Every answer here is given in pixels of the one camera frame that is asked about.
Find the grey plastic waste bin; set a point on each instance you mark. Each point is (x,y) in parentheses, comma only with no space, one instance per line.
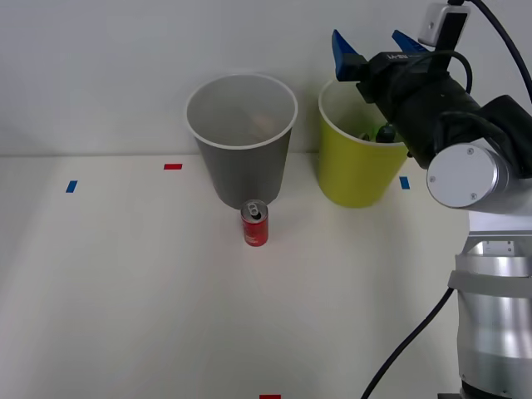
(245,174)

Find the green label plastic bottle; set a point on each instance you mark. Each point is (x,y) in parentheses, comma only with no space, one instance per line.
(387,132)

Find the silver and black right arm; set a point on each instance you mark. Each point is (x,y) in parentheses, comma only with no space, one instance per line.
(461,178)

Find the yellow-green plastic waste bin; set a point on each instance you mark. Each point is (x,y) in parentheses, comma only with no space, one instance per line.
(357,174)

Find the red drink can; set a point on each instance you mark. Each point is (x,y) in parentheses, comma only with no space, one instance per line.
(255,228)

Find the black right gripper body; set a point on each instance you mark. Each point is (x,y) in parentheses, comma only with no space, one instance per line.
(395,79)

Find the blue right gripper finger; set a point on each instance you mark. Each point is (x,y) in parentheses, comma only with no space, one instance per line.
(345,58)
(409,45)

